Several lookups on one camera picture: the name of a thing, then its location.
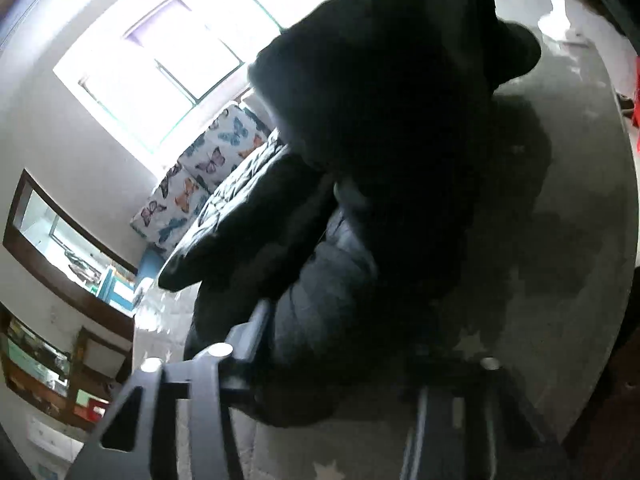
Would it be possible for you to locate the wooden glass cabinet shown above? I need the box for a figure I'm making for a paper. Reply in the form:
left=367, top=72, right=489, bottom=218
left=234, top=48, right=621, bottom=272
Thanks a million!
left=0, top=305, right=73, bottom=416

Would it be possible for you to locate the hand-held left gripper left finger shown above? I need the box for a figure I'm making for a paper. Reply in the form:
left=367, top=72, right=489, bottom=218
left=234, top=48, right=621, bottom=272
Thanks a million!
left=65, top=300, right=273, bottom=480

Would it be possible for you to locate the blue cabinet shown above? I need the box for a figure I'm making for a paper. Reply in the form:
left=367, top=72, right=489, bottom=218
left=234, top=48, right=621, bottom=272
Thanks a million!
left=95, top=265, right=138, bottom=316

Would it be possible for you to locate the green framed window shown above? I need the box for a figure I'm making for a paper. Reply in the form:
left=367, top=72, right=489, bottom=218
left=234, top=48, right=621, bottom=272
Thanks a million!
left=52, top=0, right=286, bottom=156

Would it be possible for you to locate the red plastic stool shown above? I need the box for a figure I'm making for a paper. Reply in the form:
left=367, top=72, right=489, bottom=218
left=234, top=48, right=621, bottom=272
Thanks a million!
left=85, top=397, right=111, bottom=421
left=630, top=85, right=640, bottom=151

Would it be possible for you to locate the white pillow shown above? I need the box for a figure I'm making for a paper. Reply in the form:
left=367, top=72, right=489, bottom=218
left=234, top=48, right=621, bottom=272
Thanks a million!
left=239, top=72, right=288, bottom=133

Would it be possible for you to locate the wooden table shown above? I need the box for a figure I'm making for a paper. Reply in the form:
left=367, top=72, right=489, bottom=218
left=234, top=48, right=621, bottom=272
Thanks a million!
left=65, top=327, right=133, bottom=418

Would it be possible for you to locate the black down jacket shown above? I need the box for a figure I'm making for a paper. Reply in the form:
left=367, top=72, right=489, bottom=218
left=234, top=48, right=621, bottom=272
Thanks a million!
left=159, top=0, right=553, bottom=428

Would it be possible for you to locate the butterfly print pillow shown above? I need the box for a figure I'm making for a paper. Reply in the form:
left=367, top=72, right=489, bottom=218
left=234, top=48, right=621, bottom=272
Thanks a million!
left=130, top=162, right=211, bottom=256
left=192, top=102, right=271, bottom=193

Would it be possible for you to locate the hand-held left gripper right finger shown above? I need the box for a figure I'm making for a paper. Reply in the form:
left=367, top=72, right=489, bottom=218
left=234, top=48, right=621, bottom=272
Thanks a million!
left=400, top=355, right=576, bottom=480

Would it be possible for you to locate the white cabinet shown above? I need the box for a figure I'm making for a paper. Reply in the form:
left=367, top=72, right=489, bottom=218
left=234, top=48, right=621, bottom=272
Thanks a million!
left=25, top=415, right=86, bottom=461

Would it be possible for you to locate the grey star quilted mattress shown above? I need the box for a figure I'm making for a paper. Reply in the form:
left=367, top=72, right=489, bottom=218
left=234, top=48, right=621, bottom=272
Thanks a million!
left=135, top=25, right=640, bottom=480

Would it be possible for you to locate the blue headboard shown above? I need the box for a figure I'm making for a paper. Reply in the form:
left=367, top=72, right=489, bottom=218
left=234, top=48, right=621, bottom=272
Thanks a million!
left=136, top=252, right=168, bottom=288

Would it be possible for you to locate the beige cloth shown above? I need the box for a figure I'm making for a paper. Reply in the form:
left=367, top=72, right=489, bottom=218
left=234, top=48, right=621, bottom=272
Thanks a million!
left=537, top=0, right=586, bottom=43

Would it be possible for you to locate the brown door frame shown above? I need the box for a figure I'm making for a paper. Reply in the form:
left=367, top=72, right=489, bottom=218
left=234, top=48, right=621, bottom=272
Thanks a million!
left=2, top=169, right=138, bottom=331

